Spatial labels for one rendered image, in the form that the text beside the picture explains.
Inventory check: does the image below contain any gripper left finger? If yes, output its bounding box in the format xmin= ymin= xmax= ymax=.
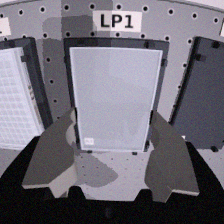
xmin=0 ymin=107 xmax=78 ymax=224

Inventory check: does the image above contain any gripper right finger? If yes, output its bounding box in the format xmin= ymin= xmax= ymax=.
xmin=144 ymin=110 xmax=224 ymax=224

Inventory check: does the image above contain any grey flat base plate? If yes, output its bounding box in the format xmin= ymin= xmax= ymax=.
xmin=0 ymin=0 xmax=224 ymax=201

